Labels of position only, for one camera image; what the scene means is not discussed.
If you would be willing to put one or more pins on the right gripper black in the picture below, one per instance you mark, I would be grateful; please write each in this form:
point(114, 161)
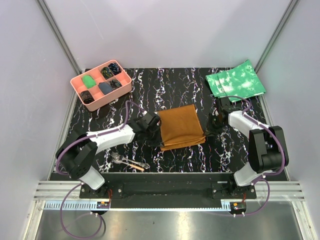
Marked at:
point(211, 131)

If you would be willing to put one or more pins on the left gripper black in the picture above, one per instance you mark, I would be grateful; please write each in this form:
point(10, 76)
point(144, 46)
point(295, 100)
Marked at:
point(157, 142)

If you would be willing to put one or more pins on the orange cloth napkin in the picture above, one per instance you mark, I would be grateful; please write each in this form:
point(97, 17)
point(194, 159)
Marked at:
point(180, 128)

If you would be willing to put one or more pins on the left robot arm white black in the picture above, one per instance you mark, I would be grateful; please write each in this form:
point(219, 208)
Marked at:
point(76, 155)

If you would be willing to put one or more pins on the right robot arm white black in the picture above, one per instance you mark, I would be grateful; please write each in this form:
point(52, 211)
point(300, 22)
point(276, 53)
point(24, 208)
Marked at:
point(267, 150)

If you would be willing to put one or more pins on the grey blue rolled napkin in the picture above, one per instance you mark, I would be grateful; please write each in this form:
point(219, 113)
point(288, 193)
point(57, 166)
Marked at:
point(105, 88)

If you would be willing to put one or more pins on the green rolled napkin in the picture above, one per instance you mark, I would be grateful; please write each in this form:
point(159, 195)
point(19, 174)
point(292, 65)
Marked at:
point(88, 81)

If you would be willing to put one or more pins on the silver fork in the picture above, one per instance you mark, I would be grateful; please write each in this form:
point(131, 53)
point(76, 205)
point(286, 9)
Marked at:
point(119, 159)

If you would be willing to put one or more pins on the black marble pattern mat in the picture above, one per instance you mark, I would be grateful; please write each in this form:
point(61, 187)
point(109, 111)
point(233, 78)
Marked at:
point(156, 89)

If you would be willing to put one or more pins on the green white patterned napkins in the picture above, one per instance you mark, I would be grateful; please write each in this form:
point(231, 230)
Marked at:
point(236, 83)

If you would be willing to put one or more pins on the dark patterned roll front right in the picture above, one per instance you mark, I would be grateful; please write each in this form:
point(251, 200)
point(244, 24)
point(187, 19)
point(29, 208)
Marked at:
point(115, 84)

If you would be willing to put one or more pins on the dark patterned roll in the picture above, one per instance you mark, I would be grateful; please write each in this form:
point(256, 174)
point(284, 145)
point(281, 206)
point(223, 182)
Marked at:
point(114, 68)
point(86, 97)
point(115, 84)
point(106, 73)

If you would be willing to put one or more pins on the pink compartment tray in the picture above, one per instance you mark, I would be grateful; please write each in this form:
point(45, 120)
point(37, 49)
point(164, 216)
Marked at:
point(101, 99)

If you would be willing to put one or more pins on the dark patterned roll front left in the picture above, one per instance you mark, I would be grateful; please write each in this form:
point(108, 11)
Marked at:
point(86, 97)

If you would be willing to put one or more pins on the dark patterned roll back right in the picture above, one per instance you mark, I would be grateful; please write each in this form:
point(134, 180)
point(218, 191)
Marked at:
point(114, 68)

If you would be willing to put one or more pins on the dark patterned roll back middle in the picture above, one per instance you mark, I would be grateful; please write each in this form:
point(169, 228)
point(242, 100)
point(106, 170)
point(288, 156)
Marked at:
point(106, 73)

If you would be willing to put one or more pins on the wooden handled spoon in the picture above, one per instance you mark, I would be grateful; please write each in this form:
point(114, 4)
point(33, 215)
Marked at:
point(136, 167)

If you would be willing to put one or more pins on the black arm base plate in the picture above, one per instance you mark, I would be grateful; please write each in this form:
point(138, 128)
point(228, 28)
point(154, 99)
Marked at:
point(212, 185)

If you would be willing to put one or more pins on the aluminium frame rail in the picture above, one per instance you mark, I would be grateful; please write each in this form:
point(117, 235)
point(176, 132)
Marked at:
point(162, 196)

